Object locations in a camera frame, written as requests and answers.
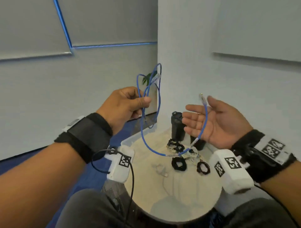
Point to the black tumbler with lid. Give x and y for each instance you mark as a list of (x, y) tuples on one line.
[(178, 128)]

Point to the clear plastic storage bin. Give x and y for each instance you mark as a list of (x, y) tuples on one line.
[(131, 139)]

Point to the small potted grass plant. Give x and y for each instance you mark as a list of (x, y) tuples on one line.
[(198, 144)]

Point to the person's left hand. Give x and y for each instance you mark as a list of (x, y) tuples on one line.
[(120, 108)]

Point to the person's dark trousers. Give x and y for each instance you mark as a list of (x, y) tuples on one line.
[(89, 209)]

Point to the person's right forearm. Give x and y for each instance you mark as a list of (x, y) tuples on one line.
[(284, 185)]

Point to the round white table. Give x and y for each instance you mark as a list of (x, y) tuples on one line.
[(183, 199)]

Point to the black marker wristband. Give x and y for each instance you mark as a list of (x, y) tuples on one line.
[(89, 136), (247, 141)]

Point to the white wall whiteboard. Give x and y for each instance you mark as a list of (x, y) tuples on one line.
[(258, 25)]

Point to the person's left forearm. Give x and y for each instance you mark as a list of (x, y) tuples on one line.
[(35, 185)]

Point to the person's right hand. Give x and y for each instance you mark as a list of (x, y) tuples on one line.
[(225, 126)]

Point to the small clear plastic piece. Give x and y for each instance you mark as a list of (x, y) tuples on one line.
[(161, 170)]

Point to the large leafy green plant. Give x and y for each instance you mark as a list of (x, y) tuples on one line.
[(148, 78)]

